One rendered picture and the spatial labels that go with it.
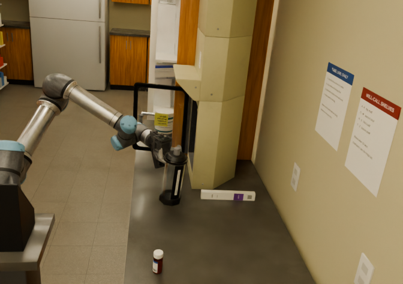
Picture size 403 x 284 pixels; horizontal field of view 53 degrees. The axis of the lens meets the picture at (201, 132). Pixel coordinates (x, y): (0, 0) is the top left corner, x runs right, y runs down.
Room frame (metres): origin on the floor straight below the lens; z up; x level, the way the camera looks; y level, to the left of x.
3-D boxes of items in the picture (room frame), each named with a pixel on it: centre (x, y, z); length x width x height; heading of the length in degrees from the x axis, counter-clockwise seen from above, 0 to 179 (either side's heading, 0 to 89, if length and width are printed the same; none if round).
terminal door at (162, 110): (2.12, 0.24, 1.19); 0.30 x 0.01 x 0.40; 89
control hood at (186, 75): (1.96, 0.10, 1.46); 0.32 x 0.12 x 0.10; 8
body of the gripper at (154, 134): (1.72, 0.19, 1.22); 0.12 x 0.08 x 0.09; 40
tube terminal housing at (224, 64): (1.99, -0.08, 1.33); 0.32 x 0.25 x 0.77; 8
